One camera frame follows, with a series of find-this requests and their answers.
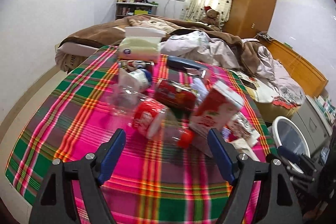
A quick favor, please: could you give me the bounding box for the red cartoon can small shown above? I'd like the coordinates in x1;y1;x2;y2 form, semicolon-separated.
118;60;155;73

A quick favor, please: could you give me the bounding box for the floral bed sheet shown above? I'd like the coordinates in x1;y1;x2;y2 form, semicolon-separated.
235;54;306;123

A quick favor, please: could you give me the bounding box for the dark blue glasses case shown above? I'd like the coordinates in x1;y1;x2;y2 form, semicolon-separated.
167;56;207;71

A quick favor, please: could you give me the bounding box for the grey drawer cabinet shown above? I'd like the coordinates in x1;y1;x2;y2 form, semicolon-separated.
291;95;333;157

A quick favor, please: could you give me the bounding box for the brown blanket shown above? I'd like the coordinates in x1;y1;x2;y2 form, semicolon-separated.
55;15;261;74

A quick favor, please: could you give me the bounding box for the shelf with bottles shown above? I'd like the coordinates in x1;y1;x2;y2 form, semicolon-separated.
115;0;158;19

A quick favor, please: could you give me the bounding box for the white blue yogurt bottle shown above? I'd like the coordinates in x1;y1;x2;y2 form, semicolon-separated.
118;68;153;93

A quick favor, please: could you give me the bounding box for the brown teddy bear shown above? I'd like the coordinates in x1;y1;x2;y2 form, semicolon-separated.
201;6;221;31

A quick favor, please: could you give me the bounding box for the clear cola plastic bottle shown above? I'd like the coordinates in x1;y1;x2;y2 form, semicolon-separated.
109;85;194;149

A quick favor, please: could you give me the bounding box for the red cartoon can large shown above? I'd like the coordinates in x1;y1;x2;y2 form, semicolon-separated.
154;79;198;112

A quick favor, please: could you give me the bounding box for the plaid pink green tablecloth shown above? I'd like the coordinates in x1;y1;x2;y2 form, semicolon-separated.
4;44;277;224

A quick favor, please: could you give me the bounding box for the purple white small carton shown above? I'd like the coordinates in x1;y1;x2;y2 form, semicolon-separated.
192;126;231;158

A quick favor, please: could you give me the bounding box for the wooden wardrobe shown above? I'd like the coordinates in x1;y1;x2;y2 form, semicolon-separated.
223;0;277;39

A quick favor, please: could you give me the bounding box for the black smartphone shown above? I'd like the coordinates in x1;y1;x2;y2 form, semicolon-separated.
240;77;257;90

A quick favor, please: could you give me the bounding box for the white round trash bin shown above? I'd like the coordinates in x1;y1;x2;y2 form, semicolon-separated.
271;115;312;175

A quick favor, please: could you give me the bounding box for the wooden headboard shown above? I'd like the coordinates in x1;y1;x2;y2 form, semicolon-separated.
258;38;329;97

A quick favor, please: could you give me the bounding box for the white tissue pack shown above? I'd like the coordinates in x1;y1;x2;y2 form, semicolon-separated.
117;27;166;63

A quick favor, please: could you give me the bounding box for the red white milk carton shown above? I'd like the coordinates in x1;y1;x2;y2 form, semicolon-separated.
189;80;244;138

